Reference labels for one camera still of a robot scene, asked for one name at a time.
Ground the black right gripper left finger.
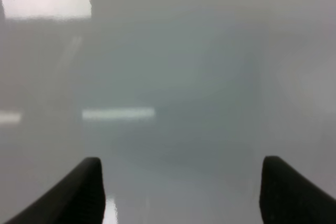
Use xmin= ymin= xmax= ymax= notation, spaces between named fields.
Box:
xmin=6 ymin=157 xmax=106 ymax=224

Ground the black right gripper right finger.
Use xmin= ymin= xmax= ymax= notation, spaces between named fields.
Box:
xmin=259 ymin=156 xmax=335 ymax=224

